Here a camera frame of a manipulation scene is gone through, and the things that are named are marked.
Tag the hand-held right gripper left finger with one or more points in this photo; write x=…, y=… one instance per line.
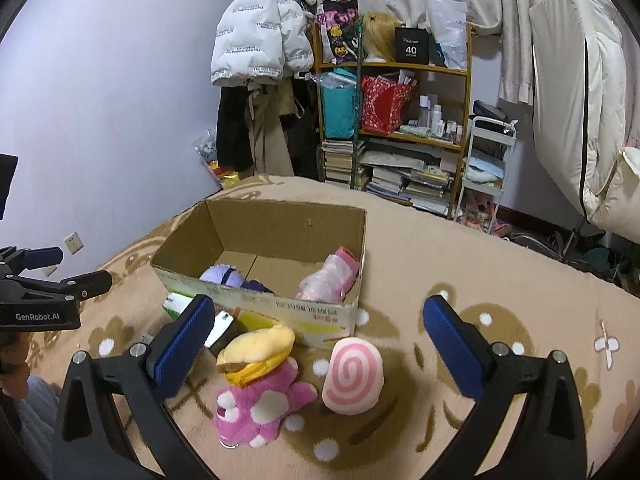
x=182, y=350

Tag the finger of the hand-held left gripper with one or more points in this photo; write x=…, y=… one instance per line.
x=42, y=257
x=85, y=285

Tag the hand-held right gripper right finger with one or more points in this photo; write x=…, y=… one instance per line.
x=450, y=350

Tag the yellow plush toy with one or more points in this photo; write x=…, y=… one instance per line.
x=260, y=345

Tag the pink swirl plush cushion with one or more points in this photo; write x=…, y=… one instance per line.
x=352, y=375

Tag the pink white plush toy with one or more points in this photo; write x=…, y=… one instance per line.
x=270, y=400

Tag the cardboard box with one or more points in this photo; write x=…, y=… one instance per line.
x=290, y=230

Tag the person's left forearm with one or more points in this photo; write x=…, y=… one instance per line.
x=40, y=410

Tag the purple plush toy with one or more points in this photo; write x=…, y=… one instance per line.
x=222, y=276

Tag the light pink plush toy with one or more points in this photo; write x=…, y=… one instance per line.
x=327, y=277

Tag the pile of colourful plastic bags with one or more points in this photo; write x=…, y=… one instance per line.
x=220, y=170

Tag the pile of books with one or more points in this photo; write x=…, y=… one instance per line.
x=390, y=180

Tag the light blue cloth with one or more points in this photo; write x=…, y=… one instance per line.
x=482, y=167

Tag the black coat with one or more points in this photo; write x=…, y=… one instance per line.
x=232, y=130

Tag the white trolley cart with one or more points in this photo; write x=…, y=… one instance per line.
x=492, y=127

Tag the cluster of cosmetic bottles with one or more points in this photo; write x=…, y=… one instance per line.
x=437, y=120

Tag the beige coat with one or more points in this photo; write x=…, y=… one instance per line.
x=272, y=135

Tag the dark hanging garment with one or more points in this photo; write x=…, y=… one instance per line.
x=306, y=130

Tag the red patterned bag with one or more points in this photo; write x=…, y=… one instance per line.
x=385, y=105

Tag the teal bag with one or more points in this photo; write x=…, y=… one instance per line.
x=337, y=110

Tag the wooden shelf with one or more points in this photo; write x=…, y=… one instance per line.
x=445, y=71

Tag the white softbox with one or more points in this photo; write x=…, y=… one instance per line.
x=560, y=85

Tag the black box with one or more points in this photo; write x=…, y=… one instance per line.
x=412, y=47

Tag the white puffer jacket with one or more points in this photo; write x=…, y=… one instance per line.
x=255, y=25

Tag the white plastic bag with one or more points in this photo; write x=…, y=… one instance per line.
x=450, y=30

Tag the blonde wig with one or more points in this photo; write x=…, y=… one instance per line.
x=380, y=35

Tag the black printed tote bag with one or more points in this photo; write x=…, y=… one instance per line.
x=337, y=25

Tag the white wall socket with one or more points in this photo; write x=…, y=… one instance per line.
x=50, y=271
x=74, y=242

